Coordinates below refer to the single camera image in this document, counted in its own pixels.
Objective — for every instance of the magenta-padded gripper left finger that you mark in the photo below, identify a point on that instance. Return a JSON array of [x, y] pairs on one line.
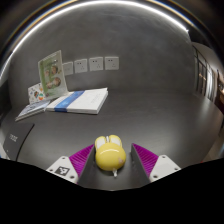
[[60, 167]]

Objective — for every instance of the grey striped booklet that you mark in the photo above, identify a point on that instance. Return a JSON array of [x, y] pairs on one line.
[[31, 110]]

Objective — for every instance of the white book with blue band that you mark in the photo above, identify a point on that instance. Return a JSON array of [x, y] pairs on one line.
[[85, 101]]

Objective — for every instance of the yellow rabbit-shaped computer mouse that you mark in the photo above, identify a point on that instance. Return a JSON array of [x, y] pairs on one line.
[[110, 156]]

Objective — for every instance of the white ceiling light strip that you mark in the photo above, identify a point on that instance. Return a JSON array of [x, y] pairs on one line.
[[100, 2]]

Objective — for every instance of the small white colourful card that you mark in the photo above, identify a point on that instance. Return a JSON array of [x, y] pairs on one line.
[[35, 93]]

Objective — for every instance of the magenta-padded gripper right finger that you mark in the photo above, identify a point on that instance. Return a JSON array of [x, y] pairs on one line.
[[165, 166]]

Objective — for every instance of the glass window frame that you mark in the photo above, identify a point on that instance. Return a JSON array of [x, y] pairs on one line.
[[203, 76]]

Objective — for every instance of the green upright brochure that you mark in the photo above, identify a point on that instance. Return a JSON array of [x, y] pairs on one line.
[[51, 75]]

